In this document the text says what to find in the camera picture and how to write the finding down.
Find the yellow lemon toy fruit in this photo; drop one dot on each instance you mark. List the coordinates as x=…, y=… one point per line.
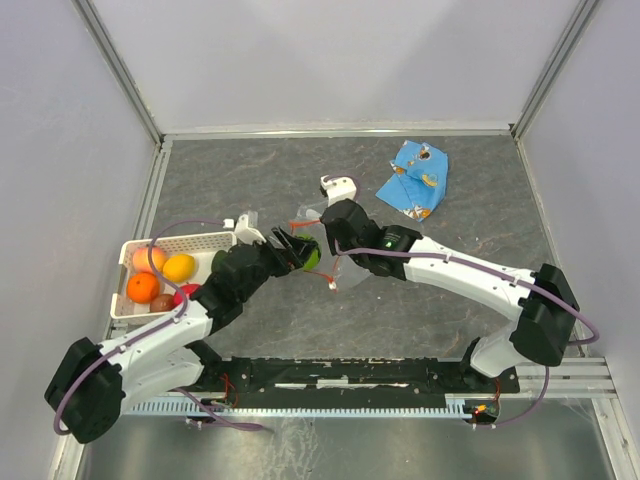
x=179, y=268

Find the orange toy fruit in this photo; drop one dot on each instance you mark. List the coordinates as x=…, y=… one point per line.
x=142, y=288

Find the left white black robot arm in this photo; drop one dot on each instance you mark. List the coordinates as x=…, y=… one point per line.
x=95, y=383

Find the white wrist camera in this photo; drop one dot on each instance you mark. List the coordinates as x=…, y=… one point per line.
x=339, y=187
x=245, y=228

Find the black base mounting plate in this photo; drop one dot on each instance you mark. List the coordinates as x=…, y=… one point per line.
x=343, y=383

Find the blue patterned cloth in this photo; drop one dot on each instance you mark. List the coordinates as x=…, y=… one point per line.
x=419, y=180

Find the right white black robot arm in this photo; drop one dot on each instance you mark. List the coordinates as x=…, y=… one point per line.
x=539, y=305

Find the light blue cable duct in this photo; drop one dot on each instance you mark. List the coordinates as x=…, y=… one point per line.
x=173, y=405

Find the white perforated plastic basket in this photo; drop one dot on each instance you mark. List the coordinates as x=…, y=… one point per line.
x=202, y=247

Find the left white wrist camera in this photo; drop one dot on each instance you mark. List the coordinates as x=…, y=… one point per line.
x=245, y=228

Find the brown kiwi toy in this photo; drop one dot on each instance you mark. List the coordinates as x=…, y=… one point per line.
x=162, y=303

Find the peach toy fruit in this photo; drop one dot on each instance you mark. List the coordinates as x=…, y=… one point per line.
x=148, y=260

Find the green watermelon toy ball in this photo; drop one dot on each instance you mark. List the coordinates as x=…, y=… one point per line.
x=307, y=251

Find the red apple toy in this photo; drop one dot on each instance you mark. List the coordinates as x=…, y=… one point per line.
x=184, y=292

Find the clear zip bag orange zipper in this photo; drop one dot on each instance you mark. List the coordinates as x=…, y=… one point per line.
x=339, y=272

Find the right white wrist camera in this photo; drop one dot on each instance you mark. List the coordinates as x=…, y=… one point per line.
x=339, y=187

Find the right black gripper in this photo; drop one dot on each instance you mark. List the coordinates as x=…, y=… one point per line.
x=332, y=243

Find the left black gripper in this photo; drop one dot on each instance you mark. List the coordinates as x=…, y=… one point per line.
x=289, y=258

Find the dark green avocado toy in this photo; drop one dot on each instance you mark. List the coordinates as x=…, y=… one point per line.
x=217, y=260

